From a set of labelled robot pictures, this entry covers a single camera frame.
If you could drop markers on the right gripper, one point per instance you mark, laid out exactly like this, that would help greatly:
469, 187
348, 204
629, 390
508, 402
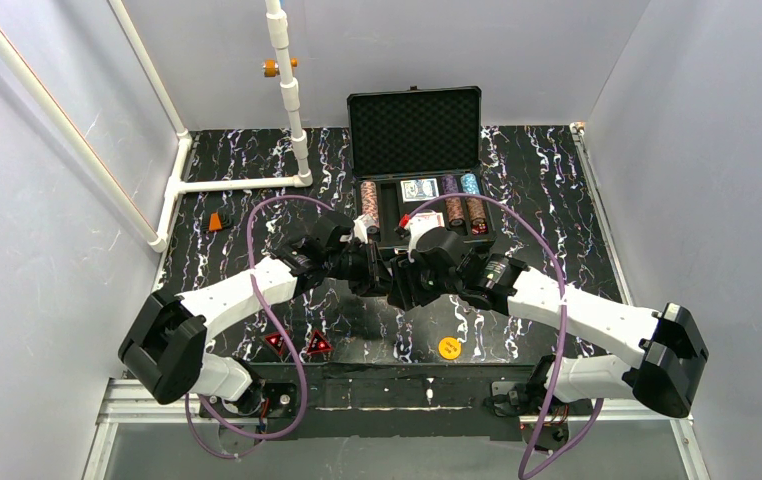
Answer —
405, 285

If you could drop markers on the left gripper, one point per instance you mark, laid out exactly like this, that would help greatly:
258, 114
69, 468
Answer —
368, 274

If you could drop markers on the orange poker chip stack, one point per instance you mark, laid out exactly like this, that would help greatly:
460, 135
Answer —
368, 196

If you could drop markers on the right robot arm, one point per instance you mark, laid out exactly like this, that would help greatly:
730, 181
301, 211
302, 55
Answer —
654, 356

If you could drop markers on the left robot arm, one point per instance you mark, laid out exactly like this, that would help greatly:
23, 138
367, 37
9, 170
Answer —
165, 347

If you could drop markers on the black poker set case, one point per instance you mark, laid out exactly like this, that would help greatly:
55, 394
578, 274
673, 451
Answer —
416, 134

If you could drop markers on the yellow big blind button near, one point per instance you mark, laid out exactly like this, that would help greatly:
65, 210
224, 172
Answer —
450, 348

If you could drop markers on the red playing card deck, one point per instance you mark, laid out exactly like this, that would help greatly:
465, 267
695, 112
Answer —
430, 218

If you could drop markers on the right red all-in triangle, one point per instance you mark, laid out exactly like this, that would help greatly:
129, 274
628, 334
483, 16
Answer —
318, 344

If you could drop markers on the red all-in triangle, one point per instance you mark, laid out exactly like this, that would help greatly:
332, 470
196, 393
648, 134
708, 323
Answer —
318, 344
277, 343

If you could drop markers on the blue playing card deck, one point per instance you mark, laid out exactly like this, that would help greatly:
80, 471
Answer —
419, 190

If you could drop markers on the red dice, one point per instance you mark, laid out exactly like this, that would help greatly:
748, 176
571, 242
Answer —
480, 229

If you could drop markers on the brown chip stack in case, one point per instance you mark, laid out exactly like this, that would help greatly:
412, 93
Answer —
476, 210

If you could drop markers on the left red all-in triangle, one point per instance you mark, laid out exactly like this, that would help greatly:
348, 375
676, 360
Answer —
277, 343

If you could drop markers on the purple chip stack in case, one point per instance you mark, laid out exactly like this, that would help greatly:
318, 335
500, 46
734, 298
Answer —
454, 207

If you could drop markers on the blue chip stack in case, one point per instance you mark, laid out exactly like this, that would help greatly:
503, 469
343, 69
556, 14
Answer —
470, 185

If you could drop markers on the orange pipe fitting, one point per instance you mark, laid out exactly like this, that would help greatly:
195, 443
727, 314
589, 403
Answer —
271, 68

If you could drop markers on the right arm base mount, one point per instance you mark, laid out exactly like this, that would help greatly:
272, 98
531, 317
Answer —
517, 399

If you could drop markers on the white pvc pipe frame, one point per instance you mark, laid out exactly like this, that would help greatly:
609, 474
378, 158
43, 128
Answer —
158, 237

